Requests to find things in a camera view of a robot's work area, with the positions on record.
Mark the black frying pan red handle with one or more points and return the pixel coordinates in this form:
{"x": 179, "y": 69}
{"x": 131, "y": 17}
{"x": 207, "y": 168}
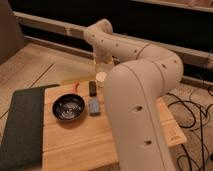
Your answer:
{"x": 70, "y": 106}

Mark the wooden cutting board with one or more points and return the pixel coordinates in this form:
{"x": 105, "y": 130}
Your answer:
{"x": 87, "y": 143}

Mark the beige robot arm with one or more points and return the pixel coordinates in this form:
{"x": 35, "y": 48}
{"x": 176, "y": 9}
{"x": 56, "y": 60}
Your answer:
{"x": 145, "y": 73}

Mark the beige cylindrical gripper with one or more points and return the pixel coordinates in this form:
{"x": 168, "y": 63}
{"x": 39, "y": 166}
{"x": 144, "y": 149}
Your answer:
{"x": 102, "y": 66}

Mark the wooden shelf rail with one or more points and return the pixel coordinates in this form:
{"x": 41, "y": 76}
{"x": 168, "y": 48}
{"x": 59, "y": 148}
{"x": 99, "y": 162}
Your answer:
{"x": 189, "y": 56}

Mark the dark grey mat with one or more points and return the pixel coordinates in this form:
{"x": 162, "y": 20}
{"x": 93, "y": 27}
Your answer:
{"x": 23, "y": 134}

